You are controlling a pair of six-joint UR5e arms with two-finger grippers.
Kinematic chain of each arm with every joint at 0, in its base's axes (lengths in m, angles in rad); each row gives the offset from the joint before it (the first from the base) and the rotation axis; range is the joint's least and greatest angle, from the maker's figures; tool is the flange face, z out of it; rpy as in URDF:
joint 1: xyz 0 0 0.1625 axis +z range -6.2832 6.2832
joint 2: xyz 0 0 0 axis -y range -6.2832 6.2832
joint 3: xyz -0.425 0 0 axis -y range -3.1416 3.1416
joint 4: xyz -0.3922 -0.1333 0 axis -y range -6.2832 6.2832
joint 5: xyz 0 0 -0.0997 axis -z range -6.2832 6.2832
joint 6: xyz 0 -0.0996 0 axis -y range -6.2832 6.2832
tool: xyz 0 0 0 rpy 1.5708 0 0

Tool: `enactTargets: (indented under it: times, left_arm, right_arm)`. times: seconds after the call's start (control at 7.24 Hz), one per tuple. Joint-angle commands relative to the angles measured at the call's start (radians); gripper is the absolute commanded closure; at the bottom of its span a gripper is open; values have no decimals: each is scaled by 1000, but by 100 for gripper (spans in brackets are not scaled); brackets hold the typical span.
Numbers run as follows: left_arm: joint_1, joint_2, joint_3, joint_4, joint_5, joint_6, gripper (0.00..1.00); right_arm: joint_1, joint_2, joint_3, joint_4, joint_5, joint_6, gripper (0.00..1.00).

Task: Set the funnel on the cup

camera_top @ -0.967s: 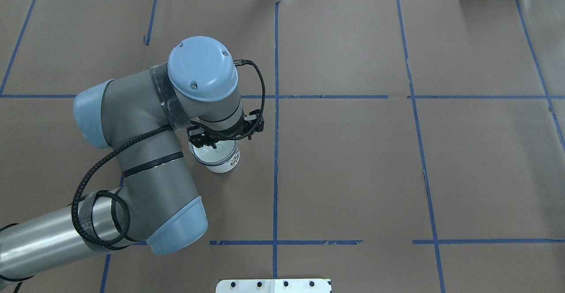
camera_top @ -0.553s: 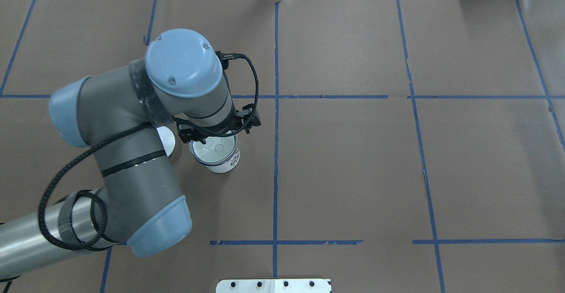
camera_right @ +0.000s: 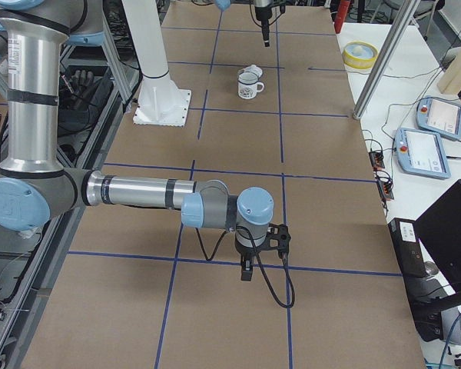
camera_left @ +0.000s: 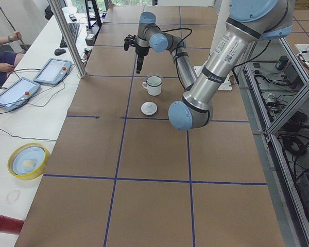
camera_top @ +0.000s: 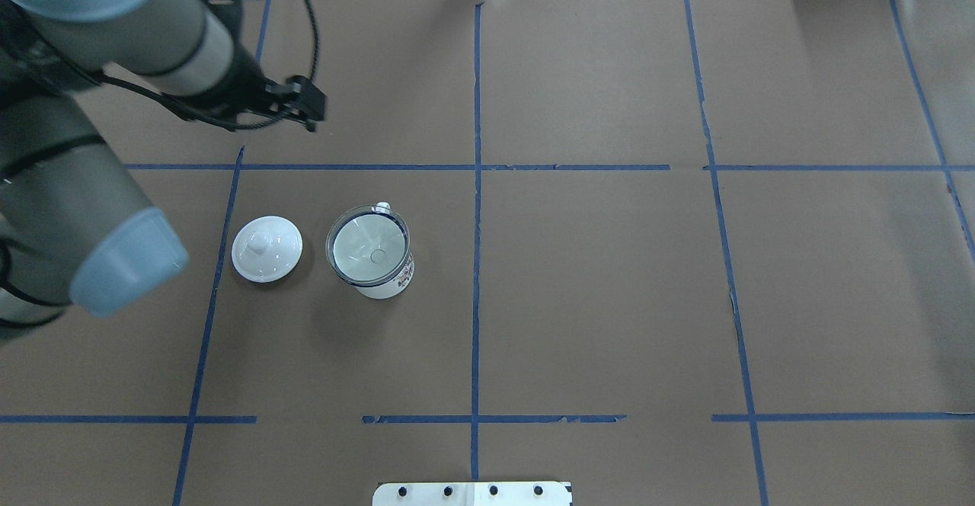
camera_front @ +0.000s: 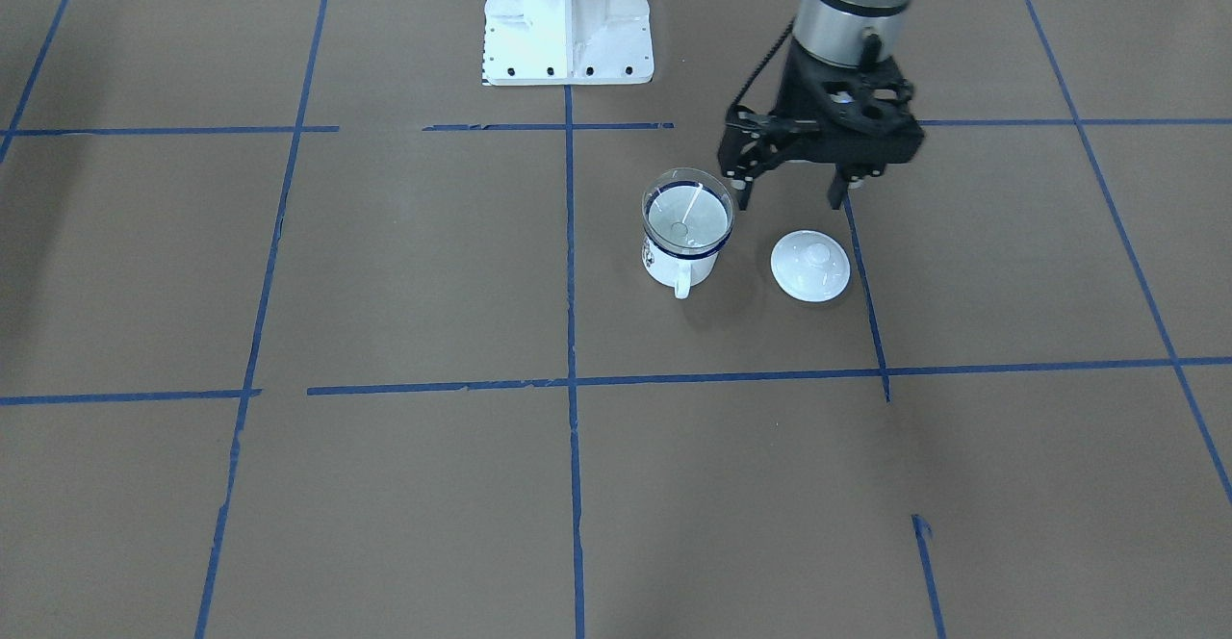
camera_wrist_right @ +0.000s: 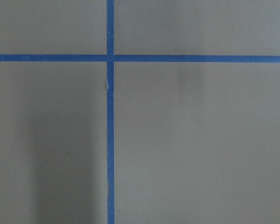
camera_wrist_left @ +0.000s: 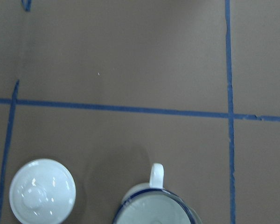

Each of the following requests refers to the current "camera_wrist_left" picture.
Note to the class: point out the white mug lid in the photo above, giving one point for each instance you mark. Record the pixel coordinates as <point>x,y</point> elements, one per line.
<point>43,191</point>

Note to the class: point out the white enamel mug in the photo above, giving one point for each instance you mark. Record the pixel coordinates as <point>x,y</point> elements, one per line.
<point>156,177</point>

